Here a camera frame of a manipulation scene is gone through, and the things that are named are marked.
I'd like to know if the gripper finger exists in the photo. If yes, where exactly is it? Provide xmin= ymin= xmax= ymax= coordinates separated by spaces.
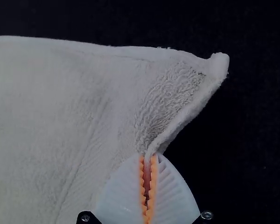
xmin=76 ymin=154 xmax=153 ymax=224
xmin=151 ymin=153 xmax=215 ymax=224

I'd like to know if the pale towel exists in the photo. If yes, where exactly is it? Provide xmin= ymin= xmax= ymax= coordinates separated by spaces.
xmin=0 ymin=35 xmax=230 ymax=224

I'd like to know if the black mat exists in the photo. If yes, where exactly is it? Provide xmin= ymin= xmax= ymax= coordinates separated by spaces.
xmin=0 ymin=0 xmax=280 ymax=224

